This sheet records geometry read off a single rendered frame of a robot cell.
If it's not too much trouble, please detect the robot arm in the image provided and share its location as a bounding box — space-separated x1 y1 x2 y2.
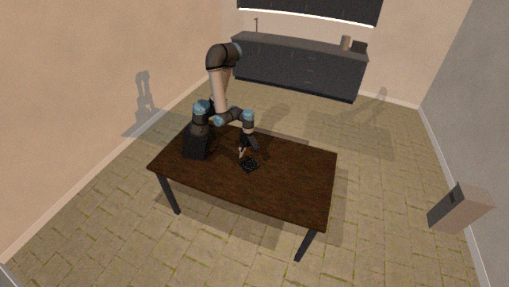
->
189 42 255 136

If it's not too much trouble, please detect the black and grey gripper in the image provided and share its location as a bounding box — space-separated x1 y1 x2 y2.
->
239 132 254 158

